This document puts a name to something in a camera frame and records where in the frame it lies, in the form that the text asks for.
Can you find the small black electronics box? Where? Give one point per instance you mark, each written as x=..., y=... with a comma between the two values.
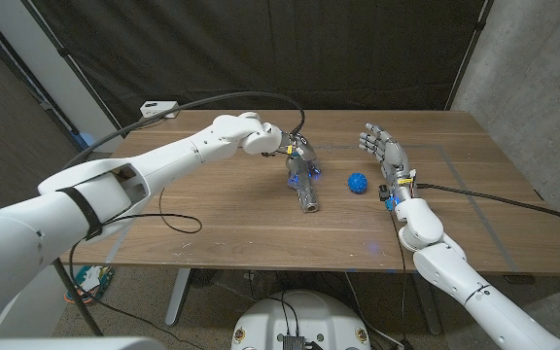
x=293, y=342

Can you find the white table leg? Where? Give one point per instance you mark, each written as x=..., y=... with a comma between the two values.
x=177, y=296

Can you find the blue spiky ball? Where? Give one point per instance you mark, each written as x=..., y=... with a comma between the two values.
x=358, y=183

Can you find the black curtain backdrop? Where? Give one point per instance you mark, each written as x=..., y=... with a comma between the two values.
x=260, y=48

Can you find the black backdrop frame pole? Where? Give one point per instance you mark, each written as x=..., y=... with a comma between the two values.
x=66, y=57
x=472, y=48

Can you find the aluminum foil roll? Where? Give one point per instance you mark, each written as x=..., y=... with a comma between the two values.
x=309, y=199

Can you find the white robot torso base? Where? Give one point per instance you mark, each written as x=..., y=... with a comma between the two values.
x=309, y=316

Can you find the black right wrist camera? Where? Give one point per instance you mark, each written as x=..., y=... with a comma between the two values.
x=383, y=192

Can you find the teal orange sneaker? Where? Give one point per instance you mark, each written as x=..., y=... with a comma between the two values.
x=90, y=282

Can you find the grey table leg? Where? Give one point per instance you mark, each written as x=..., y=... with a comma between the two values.
x=430, y=311

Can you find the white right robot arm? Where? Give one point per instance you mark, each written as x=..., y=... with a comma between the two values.
x=435, y=262

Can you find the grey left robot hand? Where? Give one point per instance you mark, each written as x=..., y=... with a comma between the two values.
x=302, y=148

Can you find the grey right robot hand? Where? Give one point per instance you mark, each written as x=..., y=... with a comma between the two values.
x=393, y=155

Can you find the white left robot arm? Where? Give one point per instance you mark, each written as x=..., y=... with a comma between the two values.
x=173, y=155

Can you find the white power box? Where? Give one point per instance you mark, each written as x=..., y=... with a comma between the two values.
x=156, y=106

